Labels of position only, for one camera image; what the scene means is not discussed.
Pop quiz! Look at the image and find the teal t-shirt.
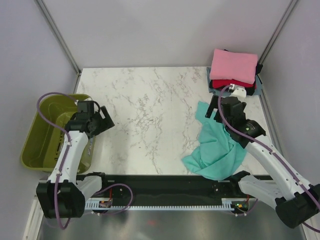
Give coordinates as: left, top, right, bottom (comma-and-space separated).
182, 101, 247, 181

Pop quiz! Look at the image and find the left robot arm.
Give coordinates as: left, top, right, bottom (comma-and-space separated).
36, 100, 115, 220

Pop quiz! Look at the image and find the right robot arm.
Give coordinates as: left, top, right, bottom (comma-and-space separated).
205, 95, 320, 229

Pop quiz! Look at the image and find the folded red t-shirt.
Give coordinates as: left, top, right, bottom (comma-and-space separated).
209, 79, 256, 89

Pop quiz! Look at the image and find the folded black t-shirt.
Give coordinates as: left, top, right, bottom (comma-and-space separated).
216, 61, 263, 96

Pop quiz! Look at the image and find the folded pink t-shirt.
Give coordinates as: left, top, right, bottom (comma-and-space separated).
209, 48, 258, 85

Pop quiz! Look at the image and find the olive green plastic tub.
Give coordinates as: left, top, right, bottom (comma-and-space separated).
19, 93, 97, 174

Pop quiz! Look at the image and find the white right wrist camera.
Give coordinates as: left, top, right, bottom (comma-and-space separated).
228, 84, 247, 100

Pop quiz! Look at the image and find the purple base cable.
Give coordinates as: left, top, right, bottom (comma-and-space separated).
91, 183, 134, 216

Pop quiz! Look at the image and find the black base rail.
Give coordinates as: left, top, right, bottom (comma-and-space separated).
77, 174, 276, 207

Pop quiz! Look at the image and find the white slotted cable duct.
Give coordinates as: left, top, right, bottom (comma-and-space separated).
84, 198, 258, 211

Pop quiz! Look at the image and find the right aluminium frame post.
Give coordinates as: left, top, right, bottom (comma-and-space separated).
258, 0, 300, 65

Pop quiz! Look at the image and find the aluminium frame post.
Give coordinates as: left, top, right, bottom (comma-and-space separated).
34, 0, 82, 76
258, 0, 300, 65

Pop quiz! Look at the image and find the left aluminium frame post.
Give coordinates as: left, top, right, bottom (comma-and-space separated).
34, 0, 82, 76

